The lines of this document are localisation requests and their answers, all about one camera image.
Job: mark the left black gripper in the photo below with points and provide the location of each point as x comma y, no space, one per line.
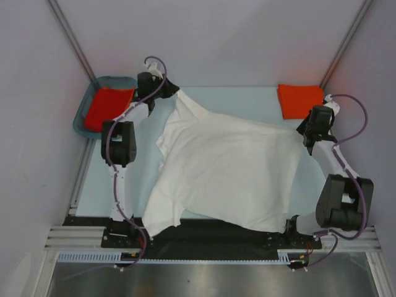
170,88

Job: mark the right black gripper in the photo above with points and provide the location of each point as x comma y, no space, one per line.
301,128

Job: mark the white printed t shirt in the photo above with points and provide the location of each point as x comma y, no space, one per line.
222,167

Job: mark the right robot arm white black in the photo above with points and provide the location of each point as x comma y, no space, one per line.
344,203

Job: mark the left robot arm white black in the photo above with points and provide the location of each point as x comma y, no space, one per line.
118,138

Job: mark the folded orange t shirt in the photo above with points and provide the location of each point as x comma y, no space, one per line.
297,101

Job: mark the teal plastic basket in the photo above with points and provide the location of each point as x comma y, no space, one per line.
115,82

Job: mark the orange t shirt in basket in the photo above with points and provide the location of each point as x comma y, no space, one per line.
119,97

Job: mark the red t shirt in basket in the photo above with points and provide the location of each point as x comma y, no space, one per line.
101,110

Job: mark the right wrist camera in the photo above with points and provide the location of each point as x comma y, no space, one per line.
328,102

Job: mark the aluminium front rail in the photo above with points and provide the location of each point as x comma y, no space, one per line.
92,237

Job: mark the right aluminium corner post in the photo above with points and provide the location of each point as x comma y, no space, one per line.
350,33

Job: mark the aluminium corner post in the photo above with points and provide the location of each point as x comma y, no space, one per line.
71,38
350,33

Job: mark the left aluminium corner post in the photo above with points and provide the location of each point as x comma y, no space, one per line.
71,38

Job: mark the slotted grey cable duct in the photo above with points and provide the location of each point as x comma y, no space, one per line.
96,257

